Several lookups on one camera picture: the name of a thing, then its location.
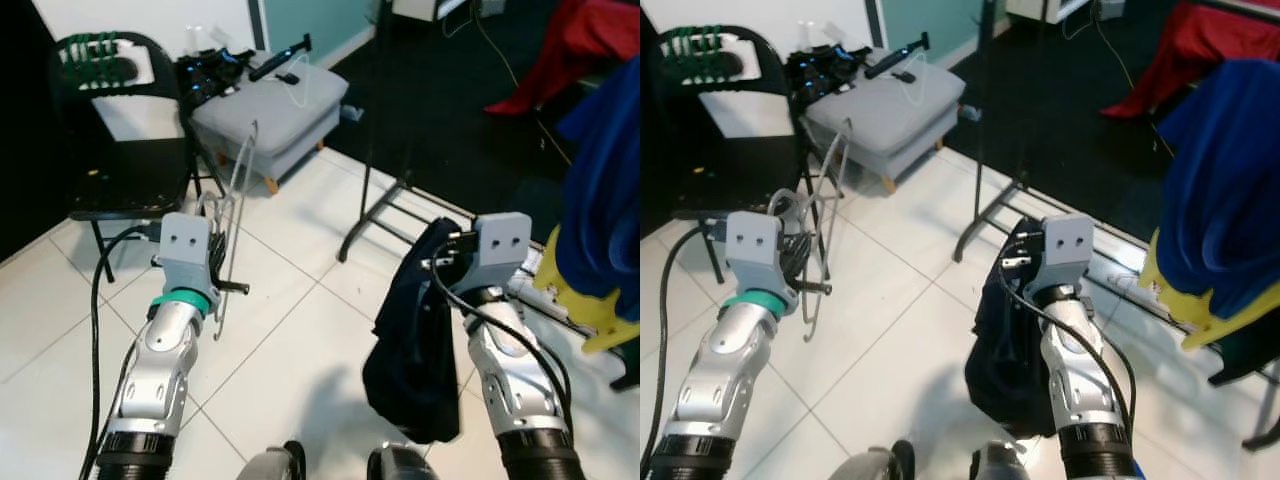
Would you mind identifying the black clothes rack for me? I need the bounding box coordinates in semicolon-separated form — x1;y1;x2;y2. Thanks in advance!
952;0;1280;451
337;0;641;393

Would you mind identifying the red cloth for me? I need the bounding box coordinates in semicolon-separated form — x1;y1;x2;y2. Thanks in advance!
485;0;641;118
1100;0;1280;121

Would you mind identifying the grey clothes hanger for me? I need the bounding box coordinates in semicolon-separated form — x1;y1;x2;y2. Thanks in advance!
768;118;853;346
193;120;261;343

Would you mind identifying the white wire hanger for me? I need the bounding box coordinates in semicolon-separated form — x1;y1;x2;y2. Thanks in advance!
895;50;933;109
278;52;319;111

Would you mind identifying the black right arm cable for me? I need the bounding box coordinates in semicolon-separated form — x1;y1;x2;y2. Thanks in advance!
995;262;1141;441
430;258;576;436

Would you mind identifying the black headset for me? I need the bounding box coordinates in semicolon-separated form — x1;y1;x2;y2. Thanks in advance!
787;45;871;106
177;47;253;108

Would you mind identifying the black handheld stick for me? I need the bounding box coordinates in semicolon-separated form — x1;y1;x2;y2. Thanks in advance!
248;34;313;83
865;32;931;81

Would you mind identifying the green hanger bundle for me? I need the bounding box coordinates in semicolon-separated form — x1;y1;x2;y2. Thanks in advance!
660;27;746;86
58;33;129;89

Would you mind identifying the robot right leg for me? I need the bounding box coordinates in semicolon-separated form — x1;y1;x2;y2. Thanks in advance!
972;440;1046;480
366;442;438;480

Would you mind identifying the robot left leg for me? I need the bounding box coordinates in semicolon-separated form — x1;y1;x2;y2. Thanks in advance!
828;438;933;480
237;440;307;480

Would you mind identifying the navy knit garment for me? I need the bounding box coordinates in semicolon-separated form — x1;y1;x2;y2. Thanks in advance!
965;218;1051;441
362;217;469;445

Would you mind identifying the white box device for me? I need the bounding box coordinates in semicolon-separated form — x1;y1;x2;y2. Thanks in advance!
1005;0;1126;23
392;0;506;23

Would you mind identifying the robot leg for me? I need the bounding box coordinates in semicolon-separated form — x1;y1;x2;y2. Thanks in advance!
237;440;307;480
366;442;438;480
972;440;1046;480
828;438;933;480

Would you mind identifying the clear plastic bag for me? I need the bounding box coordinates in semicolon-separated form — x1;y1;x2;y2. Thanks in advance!
180;22;226;56
795;20;851;53

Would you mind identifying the blue garment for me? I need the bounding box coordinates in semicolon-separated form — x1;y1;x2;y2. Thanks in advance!
1158;58;1280;321
555;55;641;323

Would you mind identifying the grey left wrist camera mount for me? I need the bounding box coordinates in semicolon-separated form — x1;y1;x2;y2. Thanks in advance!
157;212;224;303
726;211;793;313

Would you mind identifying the yellow garment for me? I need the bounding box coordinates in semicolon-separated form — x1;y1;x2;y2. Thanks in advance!
532;225;641;354
1138;230;1280;351

